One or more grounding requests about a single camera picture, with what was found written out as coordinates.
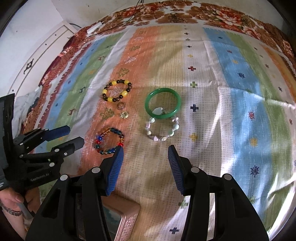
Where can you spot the striped colourful bed sheet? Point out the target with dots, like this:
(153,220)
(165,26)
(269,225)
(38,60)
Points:
(237,116)

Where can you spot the green jade bangle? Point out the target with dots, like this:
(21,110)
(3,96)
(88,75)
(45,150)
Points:
(162,103)

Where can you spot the tattooed left hand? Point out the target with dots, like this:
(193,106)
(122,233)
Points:
(10,201)

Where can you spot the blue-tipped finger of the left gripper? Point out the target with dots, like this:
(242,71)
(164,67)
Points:
(56,133)

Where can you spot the white cabinet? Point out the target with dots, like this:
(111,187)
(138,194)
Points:
(27,78)

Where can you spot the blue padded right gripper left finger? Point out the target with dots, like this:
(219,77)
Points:
(114,166)

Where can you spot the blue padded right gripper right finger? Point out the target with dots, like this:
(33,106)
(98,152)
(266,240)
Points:
(176,168)

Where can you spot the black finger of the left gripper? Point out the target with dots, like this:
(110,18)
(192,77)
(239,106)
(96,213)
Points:
(71,146)

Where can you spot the floral brown blanket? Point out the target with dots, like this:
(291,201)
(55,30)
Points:
(166,12)

